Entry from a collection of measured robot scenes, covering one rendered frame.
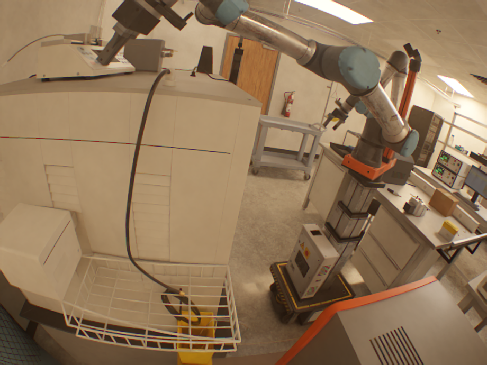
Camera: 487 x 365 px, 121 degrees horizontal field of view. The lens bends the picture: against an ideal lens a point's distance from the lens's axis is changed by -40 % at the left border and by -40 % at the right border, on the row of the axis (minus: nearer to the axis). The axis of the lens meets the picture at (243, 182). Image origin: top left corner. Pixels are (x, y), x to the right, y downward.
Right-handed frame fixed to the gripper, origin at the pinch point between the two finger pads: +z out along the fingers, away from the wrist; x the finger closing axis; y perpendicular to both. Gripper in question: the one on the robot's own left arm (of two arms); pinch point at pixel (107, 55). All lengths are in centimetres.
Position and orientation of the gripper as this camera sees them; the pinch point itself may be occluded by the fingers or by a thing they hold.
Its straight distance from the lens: 56.9
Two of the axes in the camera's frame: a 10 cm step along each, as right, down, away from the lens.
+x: 0.8, 4.7, -8.8
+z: -7.3, 6.3, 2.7
